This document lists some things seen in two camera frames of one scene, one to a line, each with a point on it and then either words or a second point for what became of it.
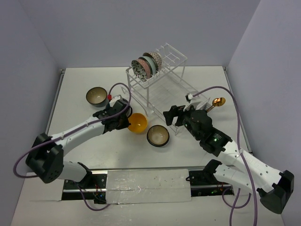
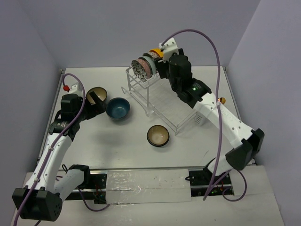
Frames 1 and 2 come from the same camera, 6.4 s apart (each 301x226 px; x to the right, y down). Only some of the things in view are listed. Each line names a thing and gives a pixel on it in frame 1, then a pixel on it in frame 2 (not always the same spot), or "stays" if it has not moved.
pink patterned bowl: [148, 74] stays
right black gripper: [175, 111] → [161, 66]
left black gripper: [123, 117] → [93, 108]
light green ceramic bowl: [151, 64] stays
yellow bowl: [138, 121] → [159, 51]
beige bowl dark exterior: [158, 135] stays
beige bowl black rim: [97, 96] stays
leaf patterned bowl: [139, 70] stays
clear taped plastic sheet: [148, 186] stays
